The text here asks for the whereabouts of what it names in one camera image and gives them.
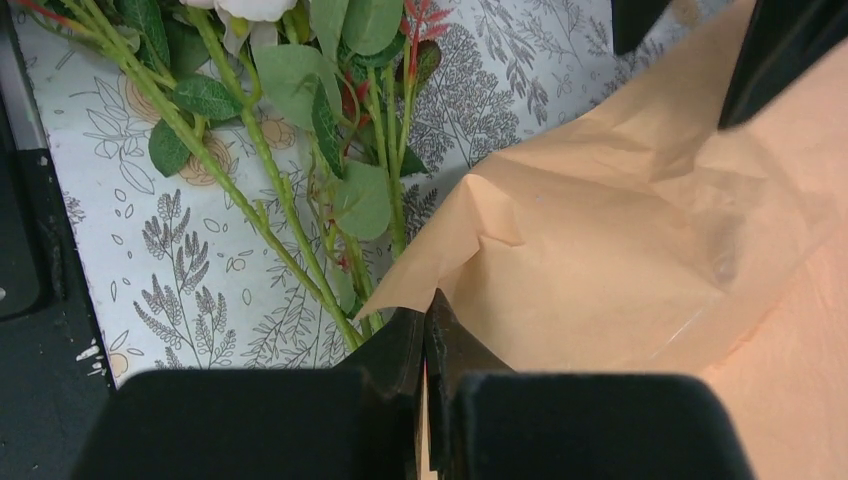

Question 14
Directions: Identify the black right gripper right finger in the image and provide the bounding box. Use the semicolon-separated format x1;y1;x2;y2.
424;292;754;479

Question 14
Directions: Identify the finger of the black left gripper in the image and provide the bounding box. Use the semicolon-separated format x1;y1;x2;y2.
610;0;671;56
717;0;847;130

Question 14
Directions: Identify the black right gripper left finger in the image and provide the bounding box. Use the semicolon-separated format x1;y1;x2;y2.
72;308;424;479

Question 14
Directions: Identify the orange wrapping paper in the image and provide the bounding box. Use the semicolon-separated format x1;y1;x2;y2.
366;1;847;479

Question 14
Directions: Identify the pink fake flower bunch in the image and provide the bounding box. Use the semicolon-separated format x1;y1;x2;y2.
22;1;451;350

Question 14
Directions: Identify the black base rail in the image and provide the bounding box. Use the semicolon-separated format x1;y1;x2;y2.
1;2;110;479

